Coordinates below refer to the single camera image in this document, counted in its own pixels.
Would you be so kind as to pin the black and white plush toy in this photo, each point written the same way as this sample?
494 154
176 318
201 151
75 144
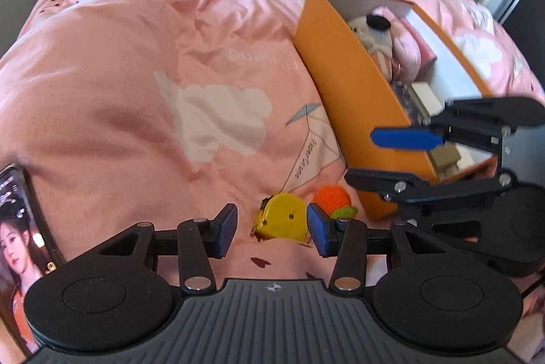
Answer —
370 32

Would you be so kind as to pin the orange cardboard box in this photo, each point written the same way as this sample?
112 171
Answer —
340 61

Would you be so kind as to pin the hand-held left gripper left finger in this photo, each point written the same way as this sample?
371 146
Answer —
228 227

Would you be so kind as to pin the yellow tape measure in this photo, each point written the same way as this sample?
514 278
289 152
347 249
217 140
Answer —
283 217

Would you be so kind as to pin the black smartphone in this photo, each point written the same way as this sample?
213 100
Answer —
17 244

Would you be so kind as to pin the pink fabric pouch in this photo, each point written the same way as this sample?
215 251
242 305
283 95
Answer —
404 44

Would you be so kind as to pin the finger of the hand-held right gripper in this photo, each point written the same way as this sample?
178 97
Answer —
404 137
383 178

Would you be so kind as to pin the pink snap case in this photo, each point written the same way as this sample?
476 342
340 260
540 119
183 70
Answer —
425 48

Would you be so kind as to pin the dark patterned pouch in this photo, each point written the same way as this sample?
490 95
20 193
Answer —
404 97

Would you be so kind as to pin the pink printed blanket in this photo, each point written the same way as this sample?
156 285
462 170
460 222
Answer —
127 91

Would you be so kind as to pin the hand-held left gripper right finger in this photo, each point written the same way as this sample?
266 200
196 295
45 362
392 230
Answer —
317 230

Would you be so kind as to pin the orange crochet fruit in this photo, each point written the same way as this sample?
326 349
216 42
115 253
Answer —
334 197

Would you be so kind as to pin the small beige box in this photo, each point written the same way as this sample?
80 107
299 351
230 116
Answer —
428 97
445 160

